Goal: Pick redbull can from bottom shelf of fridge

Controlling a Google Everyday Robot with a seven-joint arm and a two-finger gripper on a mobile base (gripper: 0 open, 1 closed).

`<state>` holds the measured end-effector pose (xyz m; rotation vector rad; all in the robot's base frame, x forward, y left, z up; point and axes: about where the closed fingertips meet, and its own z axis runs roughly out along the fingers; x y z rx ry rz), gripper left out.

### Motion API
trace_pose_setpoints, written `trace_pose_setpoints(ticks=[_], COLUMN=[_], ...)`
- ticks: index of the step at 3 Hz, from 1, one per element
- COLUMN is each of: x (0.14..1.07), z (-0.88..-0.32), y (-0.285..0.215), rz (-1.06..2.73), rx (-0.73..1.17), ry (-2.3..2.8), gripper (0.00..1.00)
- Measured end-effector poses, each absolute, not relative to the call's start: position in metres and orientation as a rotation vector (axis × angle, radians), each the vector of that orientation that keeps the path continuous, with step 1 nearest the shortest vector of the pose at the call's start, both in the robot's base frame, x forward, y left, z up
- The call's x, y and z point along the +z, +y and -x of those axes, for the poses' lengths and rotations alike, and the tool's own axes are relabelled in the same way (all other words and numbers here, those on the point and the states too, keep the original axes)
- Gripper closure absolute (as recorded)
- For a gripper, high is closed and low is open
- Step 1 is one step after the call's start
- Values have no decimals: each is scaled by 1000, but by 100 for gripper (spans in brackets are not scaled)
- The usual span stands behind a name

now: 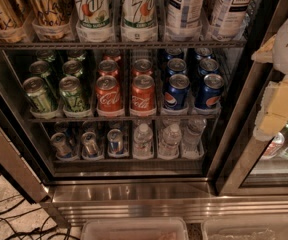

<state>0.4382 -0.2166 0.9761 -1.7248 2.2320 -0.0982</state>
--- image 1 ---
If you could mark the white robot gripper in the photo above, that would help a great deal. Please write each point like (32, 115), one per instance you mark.
(272, 116)

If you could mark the redbull can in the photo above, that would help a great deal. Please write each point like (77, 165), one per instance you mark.
(62, 146)
(115, 141)
(90, 147)

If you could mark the pepsi can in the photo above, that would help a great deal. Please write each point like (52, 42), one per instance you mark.
(176, 66)
(210, 91)
(176, 92)
(208, 66)

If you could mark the front right pepsi can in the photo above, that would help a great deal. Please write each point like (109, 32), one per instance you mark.
(210, 91)

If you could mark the right fridge glass door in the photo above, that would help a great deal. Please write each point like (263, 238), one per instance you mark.
(245, 163)

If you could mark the front left pepsi can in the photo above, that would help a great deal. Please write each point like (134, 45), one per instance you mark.
(176, 92)

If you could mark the front right coca-cola can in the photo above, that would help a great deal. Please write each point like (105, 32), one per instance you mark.
(143, 91)

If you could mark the coca-cola can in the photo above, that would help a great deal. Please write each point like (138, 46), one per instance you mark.
(143, 91)
(142, 67)
(108, 67)
(108, 94)

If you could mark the front left coca-cola can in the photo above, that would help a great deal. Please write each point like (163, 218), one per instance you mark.
(108, 94)

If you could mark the green can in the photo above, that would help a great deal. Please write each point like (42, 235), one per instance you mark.
(39, 95)
(73, 68)
(43, 70)
(73, 94)

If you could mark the front right green can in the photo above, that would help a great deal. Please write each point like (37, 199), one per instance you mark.
(73, 94)

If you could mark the front left green can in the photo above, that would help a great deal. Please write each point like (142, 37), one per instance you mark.
(39, 95)

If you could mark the open fridge door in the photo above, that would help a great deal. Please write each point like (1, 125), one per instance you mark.
(17, 173)

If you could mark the right teas tea bottle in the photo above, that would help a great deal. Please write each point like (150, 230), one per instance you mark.
(226, 18)

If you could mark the teas tea bottle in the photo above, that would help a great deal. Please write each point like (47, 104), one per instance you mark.
(183, 14)
(226, 18)

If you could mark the right water bottle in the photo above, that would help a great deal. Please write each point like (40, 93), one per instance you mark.
(192, 135)

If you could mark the water bottle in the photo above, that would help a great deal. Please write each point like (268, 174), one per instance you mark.
(192, 135)
(142, 142)
(169, 142)

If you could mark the left teas tea bottle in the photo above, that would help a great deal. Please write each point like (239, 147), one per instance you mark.
(183, 14)

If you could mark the middle water bottle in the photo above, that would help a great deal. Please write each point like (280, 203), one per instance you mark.
(169, 142)

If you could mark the left water bottle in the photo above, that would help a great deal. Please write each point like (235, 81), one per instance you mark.
(142, 142)

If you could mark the right clear plastic bin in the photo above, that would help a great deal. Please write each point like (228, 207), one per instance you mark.
(248, 227)

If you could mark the clear plastic bin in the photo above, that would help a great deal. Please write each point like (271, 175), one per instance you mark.
(248, 227)
(158, 228)

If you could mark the right 7up bottle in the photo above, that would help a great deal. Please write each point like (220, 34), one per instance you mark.
(138, 14)

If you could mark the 7up bottle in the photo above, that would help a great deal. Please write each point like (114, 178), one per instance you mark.
(138, 14)
(93, 14)

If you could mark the left 7up bottle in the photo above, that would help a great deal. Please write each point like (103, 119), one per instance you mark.
(93, 14)

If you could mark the left clear plastic bin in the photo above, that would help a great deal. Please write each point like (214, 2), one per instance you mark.
(158, 228)

